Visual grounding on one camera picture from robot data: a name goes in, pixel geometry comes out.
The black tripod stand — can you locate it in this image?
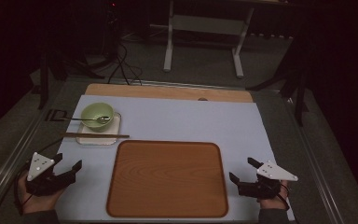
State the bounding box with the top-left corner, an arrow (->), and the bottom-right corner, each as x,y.
246,31 -> 311,127

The dark computer tower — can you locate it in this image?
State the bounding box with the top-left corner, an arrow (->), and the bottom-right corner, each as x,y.
103,0 -> 120,60

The green ceramic bowl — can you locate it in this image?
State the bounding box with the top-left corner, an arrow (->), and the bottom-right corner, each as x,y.
80,102 -> 116,133

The white metal desk frame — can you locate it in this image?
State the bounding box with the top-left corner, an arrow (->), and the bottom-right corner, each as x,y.
162,0 -> 255,79

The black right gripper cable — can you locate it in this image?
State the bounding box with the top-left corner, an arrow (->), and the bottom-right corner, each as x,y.
278,182 -> 291,211

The metal spoon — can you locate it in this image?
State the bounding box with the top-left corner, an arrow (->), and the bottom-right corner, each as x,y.
62,115 -> 111,123

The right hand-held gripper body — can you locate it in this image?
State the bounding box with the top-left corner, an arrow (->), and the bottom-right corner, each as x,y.
238,160 -> 299,200

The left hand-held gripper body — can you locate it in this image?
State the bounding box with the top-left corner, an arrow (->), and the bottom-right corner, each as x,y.
23,151 -> 77,198

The white square plate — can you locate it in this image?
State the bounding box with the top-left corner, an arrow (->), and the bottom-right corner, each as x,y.
76,111 -> 122,147

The white table mat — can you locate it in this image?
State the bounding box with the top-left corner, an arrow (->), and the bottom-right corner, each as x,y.
54,94 -> 296,222

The person's right hand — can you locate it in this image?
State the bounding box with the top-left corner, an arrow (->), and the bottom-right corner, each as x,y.
256,180 -> 292,211

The person's left hand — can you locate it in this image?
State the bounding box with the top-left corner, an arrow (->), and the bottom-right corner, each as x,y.
17,172 -> 67,216

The black floor cable bundle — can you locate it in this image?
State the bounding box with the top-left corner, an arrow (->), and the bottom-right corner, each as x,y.
106,43 -> 144,87

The brown wooden tray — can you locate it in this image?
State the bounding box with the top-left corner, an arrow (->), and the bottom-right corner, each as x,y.
105,139 -> 229,218

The metal floor rail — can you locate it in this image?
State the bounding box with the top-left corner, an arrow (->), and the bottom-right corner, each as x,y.
281,91 -> 346,224
0,77 -> 66,218
105,78 -> 281,93

